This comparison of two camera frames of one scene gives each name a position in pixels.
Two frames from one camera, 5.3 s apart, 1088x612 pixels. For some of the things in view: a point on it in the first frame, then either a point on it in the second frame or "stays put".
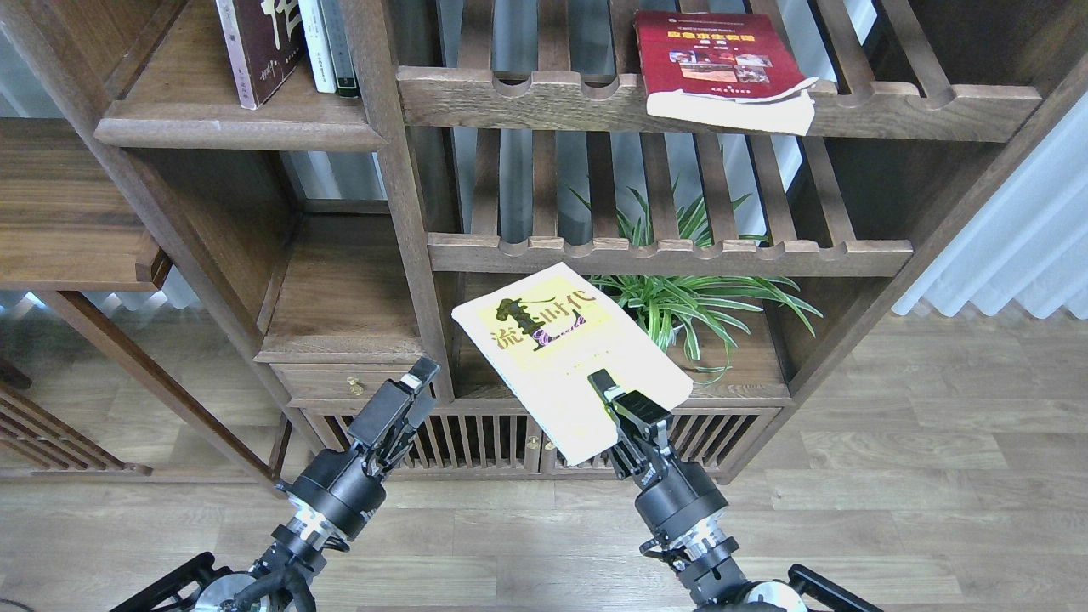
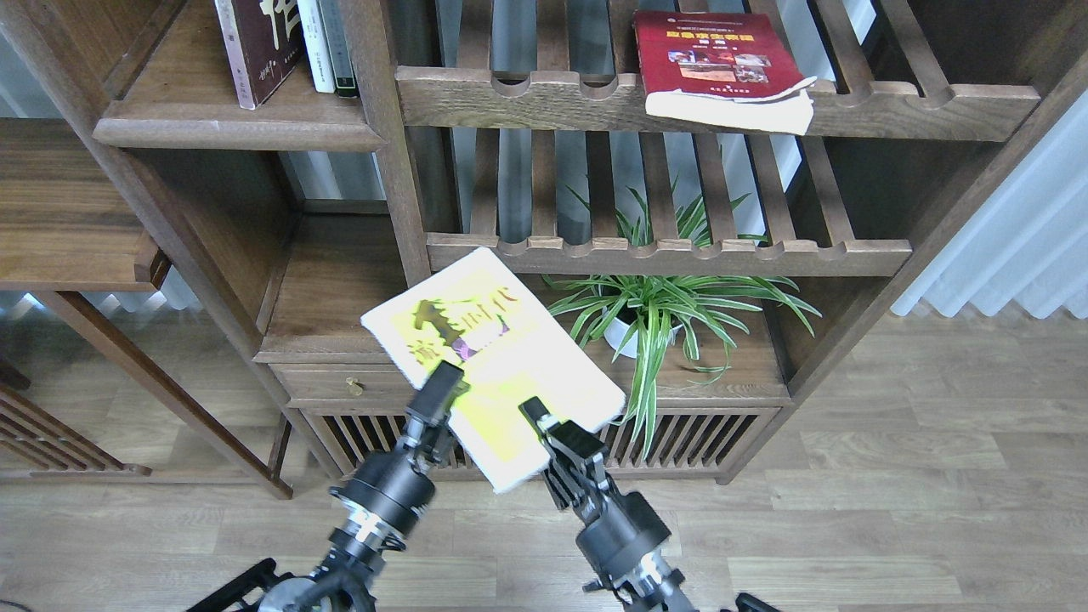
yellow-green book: (550, 331) → (473, 315)
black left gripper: (342, 490) → (389, 491)
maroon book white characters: (265, 41) stays put
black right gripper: (674, 497) → (620, 530)
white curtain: (1028, 238) stays put
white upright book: (318, 48) stays put
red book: (725, 70) stays put
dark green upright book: (336, 19) stays put
